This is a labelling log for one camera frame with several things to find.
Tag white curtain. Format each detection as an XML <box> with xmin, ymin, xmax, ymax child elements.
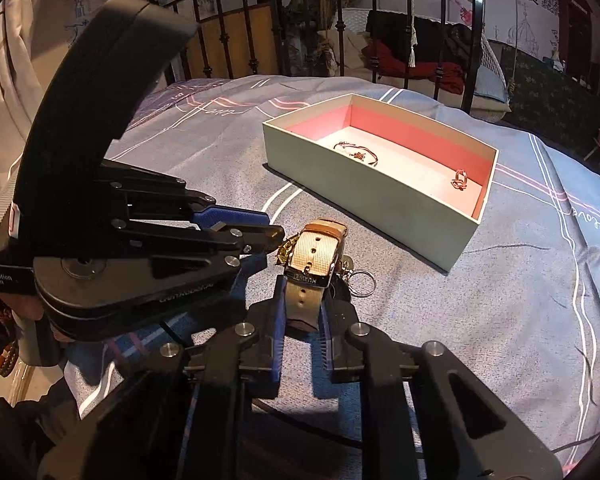
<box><xmin>0</xmin><ymin>0</ymin><xmax>102</xmax><ymax>213</ymax></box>

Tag beaded bracelet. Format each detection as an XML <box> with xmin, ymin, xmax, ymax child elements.
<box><xmin>0</xmin><ymin>339</ymin><xmax>21</xmax><ymax>377</ymax></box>

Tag small gold jewelry piece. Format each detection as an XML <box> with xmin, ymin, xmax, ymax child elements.
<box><xmin>272</xmin><ymin>236</ymin><xmax>299</xmax><ymax>266</ymax></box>

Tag hanging tassel cord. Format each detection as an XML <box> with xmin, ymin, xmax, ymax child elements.
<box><xmin>404</xmin><ymin>0</ymin><xmax>421</xmax><ymax>67</ymax></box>

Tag person's left hand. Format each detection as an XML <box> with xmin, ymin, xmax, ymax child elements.
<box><xmin>2</xmin><ymin>294</ymin><xmax>47</xmax><ymax>322</ymax></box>

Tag beige cloth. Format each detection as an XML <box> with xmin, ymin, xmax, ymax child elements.
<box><xmin>316</xmin><ymin>7</ymin><xmax>377</xmax><ymax>75</ymax></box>

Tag pale green box pink inside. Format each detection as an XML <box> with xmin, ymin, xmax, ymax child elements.
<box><xmin>262</xmin><ymin>92</ymin><xmax>500</xmax><ymax>275</ymax></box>

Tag red clothing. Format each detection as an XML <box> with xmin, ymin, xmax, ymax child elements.
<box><xmin>362</xmin><ymin>42</ymin><xmax>467</xmax><ymax>94</ymax></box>

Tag silver key ring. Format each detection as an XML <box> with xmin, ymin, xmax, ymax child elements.
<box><xmin>346</xmin><ymin>255</ymin><xmax>379</xmax><ymax>299</ymax></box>

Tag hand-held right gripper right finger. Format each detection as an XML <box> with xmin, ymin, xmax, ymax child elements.
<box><xmin>319</xmin><ymin>304</ymin><xmax>564</xmax><ymax>480</ymax></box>

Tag thin chain bracelet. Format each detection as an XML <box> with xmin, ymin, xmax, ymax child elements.
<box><xmin>332</xmin><ymin>139</ymin><xmax>382</xmax><ymax>169</ymax></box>

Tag white wicker chair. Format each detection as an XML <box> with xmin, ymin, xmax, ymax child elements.
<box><xmin>472</xmin><ymin>37</ymin><xmax>514</xmax><ymax>122</ymax></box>

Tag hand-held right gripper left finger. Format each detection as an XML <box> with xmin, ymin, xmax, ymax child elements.
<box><xmin>37</xmin><ymin>276</ymin><xmax>288</xmax><ymax>480</ymax></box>

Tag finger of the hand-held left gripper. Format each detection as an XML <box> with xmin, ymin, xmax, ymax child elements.
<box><xmin>124</xmin><ymin>219</ymin><xmax>287</xmax><ymax>267</ymax></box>
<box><xmin>102</xmin><ymin>159</ymin><xmax>272</xmax><ymax>229</ymax></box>

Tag blue grey printed blanket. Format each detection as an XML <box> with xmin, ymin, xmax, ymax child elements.
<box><xmin>62</xmin><ymin>74</ymin><xmax>600</xmax><ymax>467</ymax></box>

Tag black cable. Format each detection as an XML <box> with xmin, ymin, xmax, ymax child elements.
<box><xmin>249</xmin><ymin>397</ymin><xmax>364</xmax><ymax>449</ymax></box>

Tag black clothing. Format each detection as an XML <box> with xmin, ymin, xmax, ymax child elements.
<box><xmin>365</xmin><ymin>9</ymin><xmax>474</xmax><ymax>61</ymax></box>

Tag dark green patterned cloth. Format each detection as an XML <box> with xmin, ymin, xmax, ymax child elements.
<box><xmin>500</xmin><ymin>44</ymin><xmax>600</xmax><ymax>162</ymax></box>

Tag dark wooden door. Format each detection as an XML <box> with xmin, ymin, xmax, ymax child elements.
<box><xmin>557</xmin><ymin>0</ymin><xmax>594</xmax><ymax>82</ymax></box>

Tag black metal bed frame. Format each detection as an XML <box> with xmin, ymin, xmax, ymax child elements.
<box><xmin>145</xmin><ymin>0</ymin><xmax>487</xmax><ymax>112</ymax></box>

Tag wall poster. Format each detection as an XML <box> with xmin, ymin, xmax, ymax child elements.
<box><xmin>415</xmin><ymin>0</ymin><xmax>567</xmax><ymax>61</ymax></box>

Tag yellow wooden panel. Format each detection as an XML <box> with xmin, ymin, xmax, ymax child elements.
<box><xmin>186</xmin><ymin>2</ymin><xmax>282</xmax><ymax>82</ymax></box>

